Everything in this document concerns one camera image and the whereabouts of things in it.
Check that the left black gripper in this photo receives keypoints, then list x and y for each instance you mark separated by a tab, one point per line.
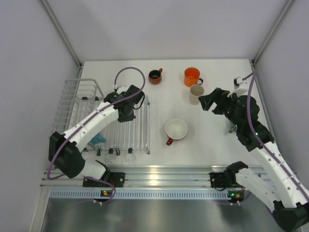
124	119

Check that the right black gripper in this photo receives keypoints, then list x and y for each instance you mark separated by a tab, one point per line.
219	96

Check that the red floral white-inside cup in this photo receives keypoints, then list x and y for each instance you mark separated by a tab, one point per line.
176	129

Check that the blue speckled mug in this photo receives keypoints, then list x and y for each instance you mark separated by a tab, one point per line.
97	141

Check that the grey glazed mug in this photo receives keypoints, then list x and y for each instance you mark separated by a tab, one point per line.
232	129

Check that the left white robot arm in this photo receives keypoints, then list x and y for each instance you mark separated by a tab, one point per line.
72	165

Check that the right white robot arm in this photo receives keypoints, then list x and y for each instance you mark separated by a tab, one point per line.
287	199

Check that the small brown patterned cup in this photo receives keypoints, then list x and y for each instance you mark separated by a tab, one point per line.
155	76

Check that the beige handleless cup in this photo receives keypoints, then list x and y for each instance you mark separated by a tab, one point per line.
195	92

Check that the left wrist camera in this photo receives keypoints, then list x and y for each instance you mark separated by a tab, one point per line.
120	89

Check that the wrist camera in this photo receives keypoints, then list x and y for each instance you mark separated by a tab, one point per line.
120	89
241	86

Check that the orange mug black handle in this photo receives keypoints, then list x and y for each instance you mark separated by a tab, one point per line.
192	77

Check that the white wire dish rack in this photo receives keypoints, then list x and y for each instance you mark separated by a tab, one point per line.
76	138

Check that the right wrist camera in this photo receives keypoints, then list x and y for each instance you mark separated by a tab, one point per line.
241	86

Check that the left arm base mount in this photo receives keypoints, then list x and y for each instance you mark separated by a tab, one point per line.
116	179

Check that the aluminium rail frame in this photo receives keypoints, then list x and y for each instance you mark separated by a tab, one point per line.
156	177

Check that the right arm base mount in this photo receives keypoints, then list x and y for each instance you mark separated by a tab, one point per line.
222	180

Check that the perforated cable duct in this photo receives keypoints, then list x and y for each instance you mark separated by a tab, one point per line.
141	194

